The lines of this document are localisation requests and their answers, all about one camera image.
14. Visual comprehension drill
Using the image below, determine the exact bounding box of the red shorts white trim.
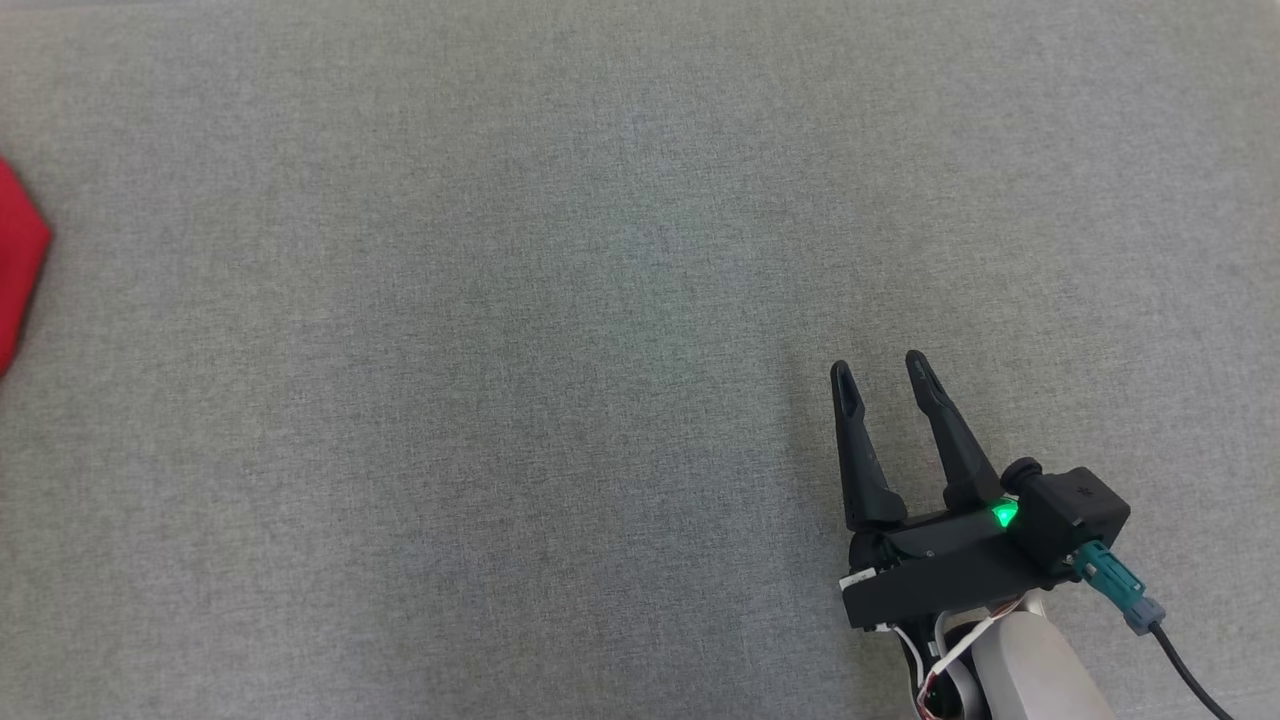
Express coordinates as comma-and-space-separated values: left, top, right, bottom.
0, 155, 53, 379

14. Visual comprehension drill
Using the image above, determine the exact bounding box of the teal connector black cable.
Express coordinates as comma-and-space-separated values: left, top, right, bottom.
1075, 540, 1236, 720

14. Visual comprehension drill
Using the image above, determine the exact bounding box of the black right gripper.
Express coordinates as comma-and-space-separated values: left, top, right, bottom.
830, 350, 1081, 631

